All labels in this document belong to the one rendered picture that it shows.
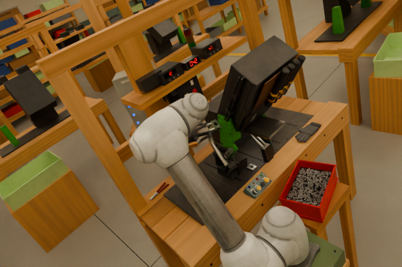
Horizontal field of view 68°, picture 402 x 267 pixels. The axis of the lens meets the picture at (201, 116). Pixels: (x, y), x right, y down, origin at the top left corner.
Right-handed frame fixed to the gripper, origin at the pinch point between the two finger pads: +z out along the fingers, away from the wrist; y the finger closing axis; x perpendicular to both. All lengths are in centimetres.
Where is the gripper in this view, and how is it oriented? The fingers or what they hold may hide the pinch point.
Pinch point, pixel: (211, 126)
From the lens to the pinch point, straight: 181.3
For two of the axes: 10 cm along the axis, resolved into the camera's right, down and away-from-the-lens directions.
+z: 7.8, -3.0, 5.5
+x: -3.6, 5.1, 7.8
